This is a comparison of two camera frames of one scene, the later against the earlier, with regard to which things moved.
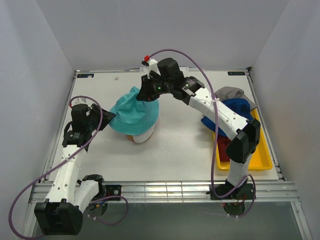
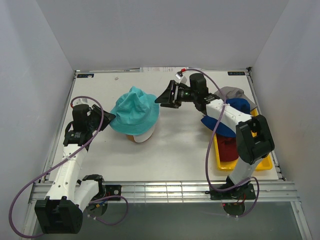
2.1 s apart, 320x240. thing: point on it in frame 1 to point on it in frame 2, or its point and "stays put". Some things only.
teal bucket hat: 134,116 stays put
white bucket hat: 142,137 stays put
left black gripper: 105,116 stays put
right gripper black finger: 145,93 to 166,99
